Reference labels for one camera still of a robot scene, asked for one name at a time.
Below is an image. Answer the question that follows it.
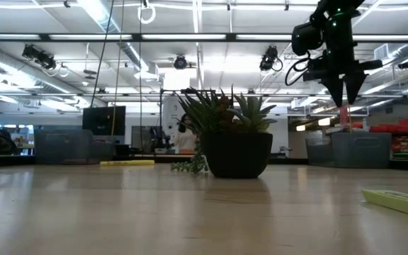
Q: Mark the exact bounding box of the potted succulent plant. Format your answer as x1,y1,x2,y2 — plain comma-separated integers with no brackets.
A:
170,84,278,179

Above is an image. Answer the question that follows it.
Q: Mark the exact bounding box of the black monitor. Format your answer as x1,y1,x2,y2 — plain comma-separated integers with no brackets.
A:
82,106,127,137

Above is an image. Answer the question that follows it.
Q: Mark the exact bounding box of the grey translucent bin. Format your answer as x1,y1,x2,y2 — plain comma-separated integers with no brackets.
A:
33,128,115,166
305,132,392,169

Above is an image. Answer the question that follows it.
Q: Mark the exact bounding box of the black overhead frame beam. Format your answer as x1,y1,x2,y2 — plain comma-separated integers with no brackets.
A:
0,33,408,44

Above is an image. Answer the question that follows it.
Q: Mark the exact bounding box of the yellow highlighter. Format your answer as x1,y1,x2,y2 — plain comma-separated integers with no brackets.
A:
100,159,156,167

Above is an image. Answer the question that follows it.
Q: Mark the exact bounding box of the yellow eraser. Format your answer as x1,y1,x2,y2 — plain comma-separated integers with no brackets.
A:
361,188,408,221

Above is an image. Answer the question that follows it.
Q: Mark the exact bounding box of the yellow hanging cable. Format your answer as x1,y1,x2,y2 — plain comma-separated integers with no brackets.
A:
110,0,125,137

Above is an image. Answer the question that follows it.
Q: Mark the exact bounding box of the thin dark hanging cable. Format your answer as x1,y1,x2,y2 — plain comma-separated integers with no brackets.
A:
139,0,143,157

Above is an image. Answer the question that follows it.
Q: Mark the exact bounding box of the thin black hanging cable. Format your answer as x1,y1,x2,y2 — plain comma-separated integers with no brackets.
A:
89,0,115,109

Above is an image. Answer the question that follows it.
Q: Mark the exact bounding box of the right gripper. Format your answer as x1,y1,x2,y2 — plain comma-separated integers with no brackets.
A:
302,39,384,108

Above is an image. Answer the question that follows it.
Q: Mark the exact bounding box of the person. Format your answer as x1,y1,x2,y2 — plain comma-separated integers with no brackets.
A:
177,113,198,155

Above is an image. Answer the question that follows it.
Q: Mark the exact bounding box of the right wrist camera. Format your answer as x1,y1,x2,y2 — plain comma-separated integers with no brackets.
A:
291,21,324,57

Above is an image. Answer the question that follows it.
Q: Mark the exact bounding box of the black aluminium table frame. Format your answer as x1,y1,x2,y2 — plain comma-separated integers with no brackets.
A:
0,152,408,173

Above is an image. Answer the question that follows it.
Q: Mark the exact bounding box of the white hanging ring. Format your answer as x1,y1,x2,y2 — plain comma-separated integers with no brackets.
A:
137,1,157,25

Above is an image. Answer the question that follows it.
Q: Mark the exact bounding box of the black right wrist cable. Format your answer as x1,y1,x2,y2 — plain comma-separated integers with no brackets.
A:
284,52,313,87

